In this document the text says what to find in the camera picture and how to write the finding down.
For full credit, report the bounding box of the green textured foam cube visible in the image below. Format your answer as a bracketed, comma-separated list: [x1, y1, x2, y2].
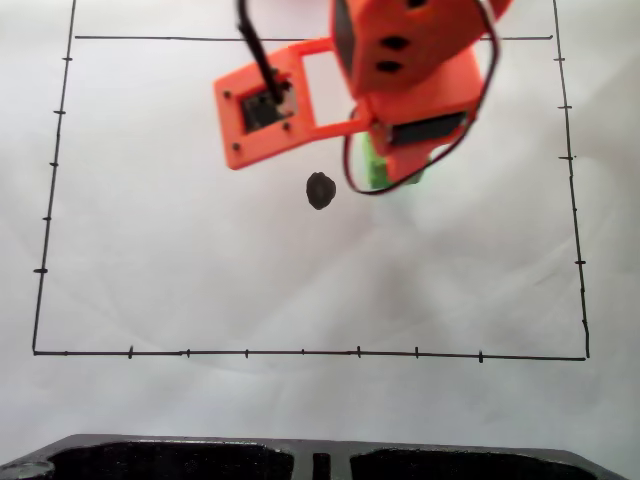
[359, 130, 427, 194]

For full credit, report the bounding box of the orange camera mount plate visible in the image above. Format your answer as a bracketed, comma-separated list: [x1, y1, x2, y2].
[213, 38, 375, 173]

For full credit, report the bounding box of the white paper sheet black frame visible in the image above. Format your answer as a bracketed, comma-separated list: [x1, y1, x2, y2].
[0, 0, 640, 454]

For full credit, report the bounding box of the black camera cable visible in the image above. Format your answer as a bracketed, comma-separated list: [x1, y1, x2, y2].
[234, 0, 294, 105]

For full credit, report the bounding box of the black dot mark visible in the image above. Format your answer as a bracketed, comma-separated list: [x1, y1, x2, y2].
[305, 171, 338, 212]

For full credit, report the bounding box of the red and black motor wire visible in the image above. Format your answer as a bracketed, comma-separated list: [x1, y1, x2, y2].
[341, 0, 503, 197]

